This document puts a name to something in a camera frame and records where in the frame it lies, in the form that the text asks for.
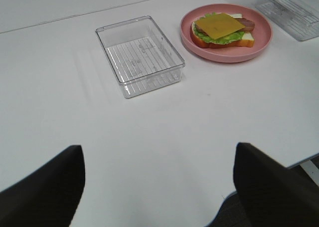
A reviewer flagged bread slice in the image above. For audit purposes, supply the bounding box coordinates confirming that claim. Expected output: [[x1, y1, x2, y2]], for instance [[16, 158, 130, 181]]
[[190, 12, 255, 48]]

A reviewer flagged clear right plastic tray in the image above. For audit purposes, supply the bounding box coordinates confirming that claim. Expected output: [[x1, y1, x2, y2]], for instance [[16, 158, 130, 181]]
[[255, 0, 319, 41]]

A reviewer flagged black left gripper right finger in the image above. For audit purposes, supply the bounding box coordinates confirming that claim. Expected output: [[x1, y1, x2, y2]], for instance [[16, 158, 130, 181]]
[[233, 143, 319, 227]]

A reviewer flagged bacon strip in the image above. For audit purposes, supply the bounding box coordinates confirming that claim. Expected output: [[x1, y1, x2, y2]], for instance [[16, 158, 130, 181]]
[[236, 18, 255, 31]]

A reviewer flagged clear plastic tray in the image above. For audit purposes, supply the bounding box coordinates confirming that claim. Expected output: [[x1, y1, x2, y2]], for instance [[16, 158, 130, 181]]
[[255, 0, 319, 41], [95, 15, 185, 99]]

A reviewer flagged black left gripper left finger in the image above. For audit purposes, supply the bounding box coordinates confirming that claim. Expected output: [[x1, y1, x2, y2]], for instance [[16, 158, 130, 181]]
[[0, 145, 85, 227]]

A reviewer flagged yellow cheese slice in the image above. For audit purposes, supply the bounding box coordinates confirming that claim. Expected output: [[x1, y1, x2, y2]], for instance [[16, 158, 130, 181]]
[[194, 13, 245, 39]]

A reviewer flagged pink round plate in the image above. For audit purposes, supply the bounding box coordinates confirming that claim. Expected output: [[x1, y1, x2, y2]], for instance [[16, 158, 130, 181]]
[[180, 3, 273, 63]]

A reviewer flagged green lettuce leaf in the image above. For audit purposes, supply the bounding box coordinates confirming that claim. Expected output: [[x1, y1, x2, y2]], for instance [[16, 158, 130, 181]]
[[192, 13, 244, 45]]

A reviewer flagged clear left plastic tray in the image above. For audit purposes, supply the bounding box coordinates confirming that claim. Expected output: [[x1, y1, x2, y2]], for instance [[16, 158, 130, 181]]
[[95, 15, 185, 99]]

